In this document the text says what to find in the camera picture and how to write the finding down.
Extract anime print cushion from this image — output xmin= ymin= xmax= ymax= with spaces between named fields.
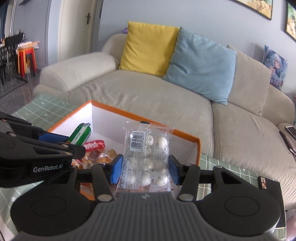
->
xmin=262 ymin=45 xmax=288 ymax=91

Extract beige sofa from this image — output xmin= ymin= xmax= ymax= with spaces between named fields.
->
xmin=33 ymin=34 xmax=295 ymax=209

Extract beige cushion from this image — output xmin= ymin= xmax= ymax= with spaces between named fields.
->
xmin=227 ymin=45 xmax=271 ymax=116

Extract white tablet on sofa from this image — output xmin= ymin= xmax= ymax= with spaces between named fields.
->
xmin=285 ymin=126 xmax=296 ymax=139

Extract green sausage stick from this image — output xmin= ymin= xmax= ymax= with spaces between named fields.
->
xmin=67 ymin=123 xmax=92 ymax=146

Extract black remote on sofa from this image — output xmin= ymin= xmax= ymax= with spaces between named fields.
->
xmin=279 ymin=131 xmax=296 ymax=158

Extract red orange stools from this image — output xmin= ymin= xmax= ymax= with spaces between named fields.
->
xmin=18 ymin=47 xmax=37 ymax=79

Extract light blue cushion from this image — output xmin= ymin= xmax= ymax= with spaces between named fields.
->
xmin=163 ymin=27 xmax=236 ymax=105

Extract white door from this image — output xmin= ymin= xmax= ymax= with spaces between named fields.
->
xmin=57 ymin=0 xmax=101 ymax=61

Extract peanut snack bag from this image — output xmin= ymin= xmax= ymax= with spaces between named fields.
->
xmin=71 ymin=149 xmax=117 ymax=169

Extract black notebook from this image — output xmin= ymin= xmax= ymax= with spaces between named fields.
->
xmin=257 ymin=176 xmax=287 ymax=229

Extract clear quail egg pack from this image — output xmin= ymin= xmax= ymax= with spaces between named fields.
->
xmin=116 ymin=121 xmax=174 ymax=193

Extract yellow cushion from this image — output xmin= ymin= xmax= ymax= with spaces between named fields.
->
xmin=120 ymin=21 xmax=179 ymax=77

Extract black dining chairs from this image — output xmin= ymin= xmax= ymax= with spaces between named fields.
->
xmin=1 ymin=33 xmax=23 ymax=94

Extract orange cardboard box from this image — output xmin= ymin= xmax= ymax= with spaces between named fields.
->
xmin=47 ymin=99 xmax=201 ymax=202

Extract red braised meat pack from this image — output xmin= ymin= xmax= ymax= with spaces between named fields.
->
xmin=83 ymin=140 xmax=105 ymax=152

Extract framed wall picture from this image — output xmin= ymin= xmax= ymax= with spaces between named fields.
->
xmin=235 ymin=0 xmax=273 ymax=20

